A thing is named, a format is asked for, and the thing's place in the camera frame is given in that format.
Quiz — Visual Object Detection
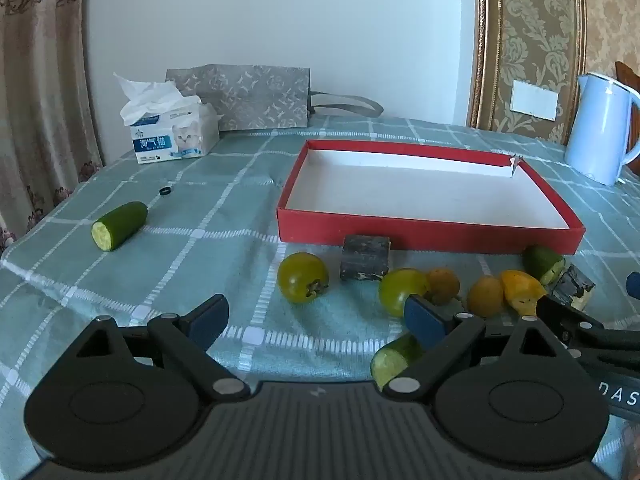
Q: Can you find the red shallow box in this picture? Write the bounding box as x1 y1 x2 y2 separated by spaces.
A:
276 139 587 257

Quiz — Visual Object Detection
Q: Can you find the light green cucumber piece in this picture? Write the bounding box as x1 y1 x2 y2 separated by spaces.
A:
370 332 426 392

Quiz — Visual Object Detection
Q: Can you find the white wall switch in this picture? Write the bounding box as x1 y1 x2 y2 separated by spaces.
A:
510 80 560 122

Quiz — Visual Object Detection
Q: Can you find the green persimmon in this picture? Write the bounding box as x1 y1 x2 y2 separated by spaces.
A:
378 268 432 318
276 252 330 304

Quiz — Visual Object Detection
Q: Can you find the long cucumber piece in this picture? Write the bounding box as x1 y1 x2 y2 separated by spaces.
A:
91 201 149 252

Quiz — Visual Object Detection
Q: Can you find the small orange fruit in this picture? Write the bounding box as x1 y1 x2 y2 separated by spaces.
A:
466 275 505 318
425 267 461 306

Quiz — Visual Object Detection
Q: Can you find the dark grey block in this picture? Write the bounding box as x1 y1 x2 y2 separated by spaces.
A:
339 235 392 282
551 263 597 312

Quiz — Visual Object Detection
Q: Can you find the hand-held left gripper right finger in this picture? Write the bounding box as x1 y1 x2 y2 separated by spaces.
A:
382 294 571 403

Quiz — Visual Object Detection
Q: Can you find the yellow pepper piece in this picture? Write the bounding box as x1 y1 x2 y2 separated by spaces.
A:
500 270 549 317

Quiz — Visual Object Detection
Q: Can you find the grey patterned gift bag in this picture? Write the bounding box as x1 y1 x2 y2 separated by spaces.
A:
165 64 385 132

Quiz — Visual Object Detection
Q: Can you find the patterned beige curtain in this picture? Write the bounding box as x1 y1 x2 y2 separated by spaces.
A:
0 0 103 256

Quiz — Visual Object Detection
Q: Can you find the dark green cucumber piece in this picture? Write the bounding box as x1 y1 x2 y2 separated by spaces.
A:
522 245 567 286

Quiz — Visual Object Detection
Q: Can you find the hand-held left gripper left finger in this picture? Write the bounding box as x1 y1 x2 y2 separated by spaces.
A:
75 294 251 402

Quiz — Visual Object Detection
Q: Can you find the gold wall frame moulding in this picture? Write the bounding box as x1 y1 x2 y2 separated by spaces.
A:
467 0 588 147

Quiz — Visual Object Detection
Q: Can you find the brown wooden furniture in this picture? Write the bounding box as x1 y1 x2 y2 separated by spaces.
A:
615 61 640 93

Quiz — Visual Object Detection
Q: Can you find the white tissue box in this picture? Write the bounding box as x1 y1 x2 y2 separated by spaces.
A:
112 71 221 166

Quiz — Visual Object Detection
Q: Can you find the green checked tablecloth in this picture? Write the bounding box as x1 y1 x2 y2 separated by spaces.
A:
0 115 640 480

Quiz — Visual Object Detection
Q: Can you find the light blue kettle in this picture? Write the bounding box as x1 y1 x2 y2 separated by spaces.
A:
565 73 640 187

